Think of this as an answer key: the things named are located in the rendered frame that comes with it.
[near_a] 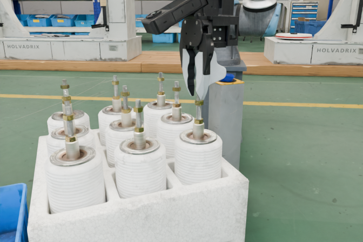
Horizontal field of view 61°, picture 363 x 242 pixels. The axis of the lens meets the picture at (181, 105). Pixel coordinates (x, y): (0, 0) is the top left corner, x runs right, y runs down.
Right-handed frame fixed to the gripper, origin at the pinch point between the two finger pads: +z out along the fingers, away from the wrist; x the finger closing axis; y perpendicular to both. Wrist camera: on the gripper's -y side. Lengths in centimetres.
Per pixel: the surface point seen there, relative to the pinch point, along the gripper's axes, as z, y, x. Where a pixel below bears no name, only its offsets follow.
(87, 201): 16.1, -21.7, -1.8
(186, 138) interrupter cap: 9.1, -1.7, -0.3
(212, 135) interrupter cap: 9.1, 3.5, -1.6
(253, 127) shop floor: 34, 61, 48
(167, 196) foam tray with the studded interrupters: 16.6, -8.8, -6.3
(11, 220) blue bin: 31, -35, 22
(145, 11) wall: -23, 323, 801
